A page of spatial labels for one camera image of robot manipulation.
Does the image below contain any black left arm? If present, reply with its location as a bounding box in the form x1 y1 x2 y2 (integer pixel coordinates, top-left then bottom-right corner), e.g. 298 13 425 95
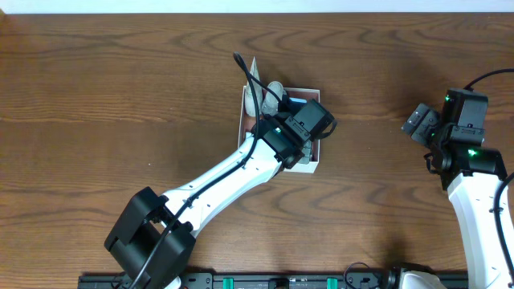
104 100 337 288

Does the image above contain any Colgate toothpaste tube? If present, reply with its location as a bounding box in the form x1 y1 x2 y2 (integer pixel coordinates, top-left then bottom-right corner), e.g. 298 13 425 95
298 140 313 165

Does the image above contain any white box with pink interior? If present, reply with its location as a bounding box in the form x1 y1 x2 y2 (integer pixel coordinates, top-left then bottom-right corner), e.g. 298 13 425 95
237 86 320 173

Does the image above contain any black mounting rail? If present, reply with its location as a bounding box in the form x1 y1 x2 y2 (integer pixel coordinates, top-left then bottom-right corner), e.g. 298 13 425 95
77 270 468 289

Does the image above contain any blue liquid foam pump bottle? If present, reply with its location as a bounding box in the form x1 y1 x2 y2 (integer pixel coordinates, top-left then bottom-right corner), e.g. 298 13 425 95
261 81 284 116

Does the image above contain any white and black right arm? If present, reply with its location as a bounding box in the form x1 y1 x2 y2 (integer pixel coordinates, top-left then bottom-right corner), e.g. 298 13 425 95
402 88 513 288

